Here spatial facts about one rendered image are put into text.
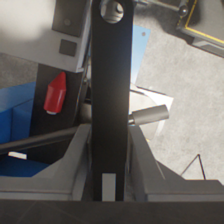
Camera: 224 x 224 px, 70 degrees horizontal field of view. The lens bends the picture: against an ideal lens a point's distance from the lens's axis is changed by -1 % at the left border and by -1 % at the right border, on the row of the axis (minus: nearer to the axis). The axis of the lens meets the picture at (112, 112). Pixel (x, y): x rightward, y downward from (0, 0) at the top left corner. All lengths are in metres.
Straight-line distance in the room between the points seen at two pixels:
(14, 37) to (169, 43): 1.43
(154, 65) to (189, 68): 0.35
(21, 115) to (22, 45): 0.27
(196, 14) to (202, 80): 0.66
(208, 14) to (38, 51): 1.28
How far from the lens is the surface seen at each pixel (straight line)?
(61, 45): 0.43
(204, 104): 1.92
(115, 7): 0.64
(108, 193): 0.17
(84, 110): 0.64
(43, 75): 0.58
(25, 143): 0.32
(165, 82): 1.71
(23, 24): 0.48
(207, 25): 1.50
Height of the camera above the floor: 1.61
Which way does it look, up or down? 74 degrees down
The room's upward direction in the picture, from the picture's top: 178 degrees clockwise
